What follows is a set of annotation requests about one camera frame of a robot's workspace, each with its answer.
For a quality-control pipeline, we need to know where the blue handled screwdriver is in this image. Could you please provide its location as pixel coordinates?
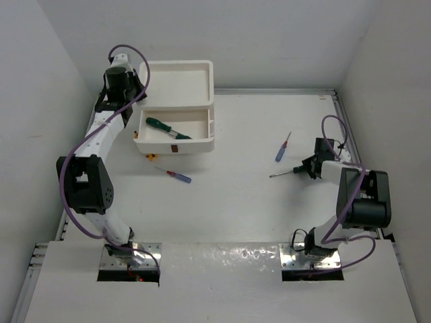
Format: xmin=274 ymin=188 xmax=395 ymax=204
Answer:
xmin=275 ymin=132 xmax=292 ymax=162

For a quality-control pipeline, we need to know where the long green screwdriver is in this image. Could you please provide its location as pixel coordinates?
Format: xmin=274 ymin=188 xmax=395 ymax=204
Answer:
xmin=145 ymin=117 xmax=174 ymax=133

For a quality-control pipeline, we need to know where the small blue red screwdriver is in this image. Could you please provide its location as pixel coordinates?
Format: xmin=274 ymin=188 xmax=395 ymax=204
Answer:
xmin=156 ymin=166 xmax=192 ymax=184

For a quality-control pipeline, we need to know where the white drawer container box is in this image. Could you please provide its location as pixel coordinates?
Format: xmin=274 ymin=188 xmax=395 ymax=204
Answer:
xmin=138 ymin=60 xmax=214 ymax=110

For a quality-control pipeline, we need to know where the stubby green screwdriver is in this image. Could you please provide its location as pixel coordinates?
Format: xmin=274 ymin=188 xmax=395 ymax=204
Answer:
xmin=169 ymin=131 xmax=191 ymax=140

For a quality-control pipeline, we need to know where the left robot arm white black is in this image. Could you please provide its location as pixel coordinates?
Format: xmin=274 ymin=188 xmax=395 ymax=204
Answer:
xmin=57 ymin=63 xmax=145 ymax=254

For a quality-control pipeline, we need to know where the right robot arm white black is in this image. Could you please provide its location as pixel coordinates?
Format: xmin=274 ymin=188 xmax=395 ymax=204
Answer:
xmin=302 ymin=138 xmax=391 ymax=258

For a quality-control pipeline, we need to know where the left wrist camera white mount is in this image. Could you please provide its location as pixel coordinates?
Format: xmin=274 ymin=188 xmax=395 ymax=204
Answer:
xmin=110 ymin=53 xmax=132 ymax=71

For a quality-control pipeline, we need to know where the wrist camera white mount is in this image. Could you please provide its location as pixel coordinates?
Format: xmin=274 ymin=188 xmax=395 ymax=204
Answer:
xmin=110 ymin=53 xmax=132 ymax=71
xmin=338 ymin=149 xmax=352 ymax=163

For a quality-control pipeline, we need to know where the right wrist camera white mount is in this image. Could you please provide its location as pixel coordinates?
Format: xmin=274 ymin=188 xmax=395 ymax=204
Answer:
xmin=338 ymin=149 xmax=352 ymax=163

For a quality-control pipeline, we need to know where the aluminium frame rail right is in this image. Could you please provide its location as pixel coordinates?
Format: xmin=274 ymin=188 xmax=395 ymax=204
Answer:
xmin=331 ymin=89 xmax=395 ymax=242

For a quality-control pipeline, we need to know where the aluminium frame rail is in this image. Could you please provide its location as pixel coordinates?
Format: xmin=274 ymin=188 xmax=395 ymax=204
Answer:
xmin=331 ymin=89 xmax=395 ymax=242
xmin=9 ymin=215 xmax=68 ymax=322

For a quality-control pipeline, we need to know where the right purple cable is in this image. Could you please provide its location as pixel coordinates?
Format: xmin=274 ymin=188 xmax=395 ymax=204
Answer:
xmin=309 ymin=114 xmax=377 ymax=270

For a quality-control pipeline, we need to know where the purple cable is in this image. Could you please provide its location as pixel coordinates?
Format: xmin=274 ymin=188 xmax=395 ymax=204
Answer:
xmin=59 ymin=44 xmax=162 ymax=277
xmin=309 ymin=114 xmax=377 ymax=270

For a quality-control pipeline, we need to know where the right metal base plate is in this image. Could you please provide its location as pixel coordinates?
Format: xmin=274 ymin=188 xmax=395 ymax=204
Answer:
xmin=279 ymin=242 xmax=341 ymax=271

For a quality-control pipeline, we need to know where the metal base plate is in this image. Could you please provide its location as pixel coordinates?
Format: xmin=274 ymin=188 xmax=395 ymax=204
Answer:
xmin=279 ymin=242 xmax=341 ymax=271
xmin=99 ymin=242 xmax=162 ymax=271

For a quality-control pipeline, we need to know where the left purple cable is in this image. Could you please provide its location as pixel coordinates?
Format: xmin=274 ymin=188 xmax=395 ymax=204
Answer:
xmin=59 ymin=44 xmax=162 ymax=277

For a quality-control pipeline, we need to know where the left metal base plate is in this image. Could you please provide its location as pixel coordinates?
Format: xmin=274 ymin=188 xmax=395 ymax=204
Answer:
xmin=99 ymin=242 xmax=162 ymax=271

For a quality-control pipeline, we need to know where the aluminium frame rail left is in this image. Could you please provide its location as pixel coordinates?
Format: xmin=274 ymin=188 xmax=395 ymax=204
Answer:
xmin=9 ymin=215 xmax=68 ymax=322

